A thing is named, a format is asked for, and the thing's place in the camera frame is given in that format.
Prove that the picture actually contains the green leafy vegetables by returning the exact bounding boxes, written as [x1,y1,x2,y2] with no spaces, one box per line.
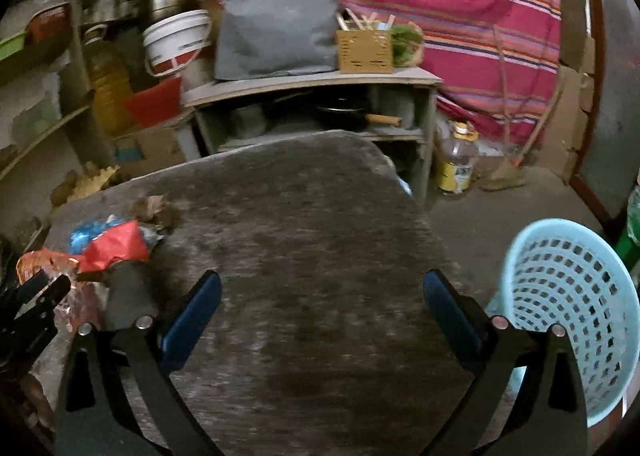
[390,23,426,69]

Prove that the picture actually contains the clear oil bottle yellow label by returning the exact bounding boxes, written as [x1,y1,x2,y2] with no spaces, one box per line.
[434,121,481,195]

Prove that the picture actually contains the yellow oil jug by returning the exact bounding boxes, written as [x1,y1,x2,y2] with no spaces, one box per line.
[87,43,135,134]

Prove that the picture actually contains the green plastic bag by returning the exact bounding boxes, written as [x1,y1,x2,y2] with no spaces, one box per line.
[615,185,640,277]

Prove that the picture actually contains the blue plastic wrapper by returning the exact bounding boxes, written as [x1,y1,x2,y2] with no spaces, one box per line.
[69,216,126,257]

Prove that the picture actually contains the black pan with wooden handle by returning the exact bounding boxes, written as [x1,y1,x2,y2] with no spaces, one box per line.
[315,98,403,133]

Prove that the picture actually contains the grey fabric bag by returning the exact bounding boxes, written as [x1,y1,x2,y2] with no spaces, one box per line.
[214,0,342,82]

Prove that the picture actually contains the red snack wrapper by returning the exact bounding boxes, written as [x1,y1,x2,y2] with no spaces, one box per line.
[77,221,152,275]

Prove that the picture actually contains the white plastic bucket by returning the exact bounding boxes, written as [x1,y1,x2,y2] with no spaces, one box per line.
[142,10,213,79]

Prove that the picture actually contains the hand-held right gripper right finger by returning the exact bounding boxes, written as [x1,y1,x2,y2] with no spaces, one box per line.
[422,268,588,456]

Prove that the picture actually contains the orange snack wrapper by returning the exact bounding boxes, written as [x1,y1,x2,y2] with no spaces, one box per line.
[16,248,108,334]

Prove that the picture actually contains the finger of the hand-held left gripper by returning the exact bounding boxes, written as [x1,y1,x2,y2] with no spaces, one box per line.
[0,270,51,309]
[11,276,72,324]

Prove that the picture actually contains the straw broom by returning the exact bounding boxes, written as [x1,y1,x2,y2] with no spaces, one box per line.
[480,23,528,193]

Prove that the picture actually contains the low wooden shelf unit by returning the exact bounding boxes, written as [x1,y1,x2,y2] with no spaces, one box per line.
[182,66,445,211]

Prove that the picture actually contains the brown crumpled paper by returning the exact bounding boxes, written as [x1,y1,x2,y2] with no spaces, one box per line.
[132,195,177,233]

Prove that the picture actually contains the cardboard box with blue print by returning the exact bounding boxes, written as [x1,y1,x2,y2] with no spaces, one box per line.
[115,126,190,177]

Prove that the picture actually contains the bundle of chopsticks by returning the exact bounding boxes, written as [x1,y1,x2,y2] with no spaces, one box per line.
[337,8,397,32]

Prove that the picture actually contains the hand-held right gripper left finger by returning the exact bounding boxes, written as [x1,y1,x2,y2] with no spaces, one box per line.
[54,270,223,456]

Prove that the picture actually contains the tall wooden rack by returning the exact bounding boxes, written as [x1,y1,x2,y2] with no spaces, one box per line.
[0,0,187,241]

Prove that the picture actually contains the light blue plastic basket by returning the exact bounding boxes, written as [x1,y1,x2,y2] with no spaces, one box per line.
[485,218,640,429]

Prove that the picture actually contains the wooden stick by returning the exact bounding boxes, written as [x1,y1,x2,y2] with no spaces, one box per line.
[517,83,565,167]

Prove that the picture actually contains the red plastic bin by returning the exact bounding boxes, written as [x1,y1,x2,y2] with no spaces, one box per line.
[124,76,184,129]

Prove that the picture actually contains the grey door with brown frame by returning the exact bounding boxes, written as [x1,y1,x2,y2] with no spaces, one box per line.
[570,0,640,237]

